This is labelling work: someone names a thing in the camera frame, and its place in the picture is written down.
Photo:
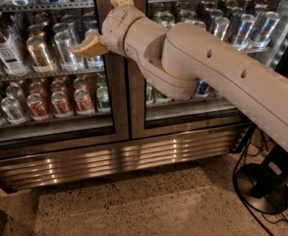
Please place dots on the green can lower right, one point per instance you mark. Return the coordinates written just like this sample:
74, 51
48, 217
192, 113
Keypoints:
161, 98

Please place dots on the stainless fridge bottom grille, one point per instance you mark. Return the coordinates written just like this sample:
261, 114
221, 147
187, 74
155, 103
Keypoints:
53, 168

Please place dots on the orange soda can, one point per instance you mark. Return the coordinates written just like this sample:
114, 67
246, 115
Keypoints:
83, 101
61, 104
38, 107

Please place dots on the gold drink can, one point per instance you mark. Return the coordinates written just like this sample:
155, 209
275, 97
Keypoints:
42, 59

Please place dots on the silver can lower left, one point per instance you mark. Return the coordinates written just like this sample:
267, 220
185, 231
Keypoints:
14, 110

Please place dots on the orange soda can left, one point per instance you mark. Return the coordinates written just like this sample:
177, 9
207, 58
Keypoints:
38, 107

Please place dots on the orange soda can middle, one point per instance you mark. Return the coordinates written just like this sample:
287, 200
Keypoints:
61, 104

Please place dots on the silver tall can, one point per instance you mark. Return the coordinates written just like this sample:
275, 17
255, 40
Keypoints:
68, 60

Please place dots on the brown tea bottle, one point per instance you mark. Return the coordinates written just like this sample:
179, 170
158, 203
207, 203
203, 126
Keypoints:
11, 55

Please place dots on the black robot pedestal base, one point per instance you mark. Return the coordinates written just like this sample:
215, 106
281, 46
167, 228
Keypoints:
264, 186

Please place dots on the glass fridge door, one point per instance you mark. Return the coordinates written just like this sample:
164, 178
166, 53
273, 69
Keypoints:
27, 18
151, 119

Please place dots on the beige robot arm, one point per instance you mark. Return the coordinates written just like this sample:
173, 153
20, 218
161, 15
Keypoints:
174, 60

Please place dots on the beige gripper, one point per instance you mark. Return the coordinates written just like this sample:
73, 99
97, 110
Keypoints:
115, 28

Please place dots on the orange soda can right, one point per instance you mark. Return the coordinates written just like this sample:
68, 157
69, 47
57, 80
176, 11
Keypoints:
83, 101

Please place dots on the green soda can left door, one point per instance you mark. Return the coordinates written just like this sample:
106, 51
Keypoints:
103, 99

